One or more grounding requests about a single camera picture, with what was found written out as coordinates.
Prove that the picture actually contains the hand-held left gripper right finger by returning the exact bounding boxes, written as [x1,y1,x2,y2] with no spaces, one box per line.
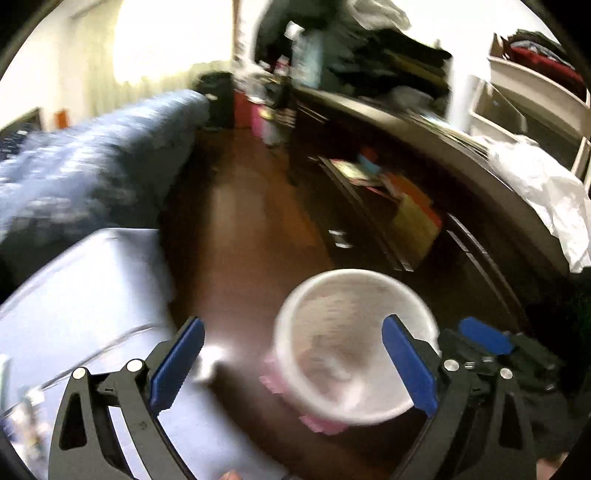
[381,314,539,480]

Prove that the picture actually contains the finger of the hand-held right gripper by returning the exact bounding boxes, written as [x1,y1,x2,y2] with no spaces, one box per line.
[438,316,515,367]

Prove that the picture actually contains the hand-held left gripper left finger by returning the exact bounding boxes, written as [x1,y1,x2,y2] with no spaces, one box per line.
[48,316,206,480]

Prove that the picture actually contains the white bin with pink flowers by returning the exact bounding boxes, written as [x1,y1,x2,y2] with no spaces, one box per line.
[261,268,441,435]

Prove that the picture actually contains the dark wooden desk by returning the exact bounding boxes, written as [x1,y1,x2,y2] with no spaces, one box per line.
[286,85,575,356]

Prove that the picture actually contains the translucent plastic storage box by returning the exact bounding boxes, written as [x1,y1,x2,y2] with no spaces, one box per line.
[0,228,287,480]

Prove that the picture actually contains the yellow folder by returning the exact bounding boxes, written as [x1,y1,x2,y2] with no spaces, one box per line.
[392,194,440,269]

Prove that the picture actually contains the white plastic bag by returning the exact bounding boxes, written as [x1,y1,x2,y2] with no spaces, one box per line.
[480,136,591,274]

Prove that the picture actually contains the red folder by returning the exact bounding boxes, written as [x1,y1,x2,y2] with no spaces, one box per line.
[387,173,445,228]

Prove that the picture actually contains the green book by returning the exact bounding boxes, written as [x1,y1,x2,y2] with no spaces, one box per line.
[329,157,385,186]

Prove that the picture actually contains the bed with blue floral blanket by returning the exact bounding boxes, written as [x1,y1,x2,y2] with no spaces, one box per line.
[0,90,213,259]

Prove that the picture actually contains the white shelf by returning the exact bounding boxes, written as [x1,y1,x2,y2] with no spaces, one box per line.
[468,46,591,185]

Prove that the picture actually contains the pink plastic bin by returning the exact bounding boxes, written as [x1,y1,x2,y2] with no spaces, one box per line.
[252,104,279,145]

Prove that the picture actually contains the red box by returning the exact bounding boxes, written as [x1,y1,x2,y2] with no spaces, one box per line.
[233,90,257,127]

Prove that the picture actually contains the black suitcase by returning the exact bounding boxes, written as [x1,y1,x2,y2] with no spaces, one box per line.
[194,71,236,130]

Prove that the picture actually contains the pale curtain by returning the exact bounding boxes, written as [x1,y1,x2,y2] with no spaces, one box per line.
[88,0,236,118]

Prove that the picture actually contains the red and dark folded clothes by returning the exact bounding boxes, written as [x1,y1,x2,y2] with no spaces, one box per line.
[503,28,587,95]

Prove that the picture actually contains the pile of clothes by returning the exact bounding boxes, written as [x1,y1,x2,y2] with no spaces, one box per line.
[323,0,453,121]

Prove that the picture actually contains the dark hanging clothes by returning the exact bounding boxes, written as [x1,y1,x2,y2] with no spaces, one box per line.
[254,0,352,88]

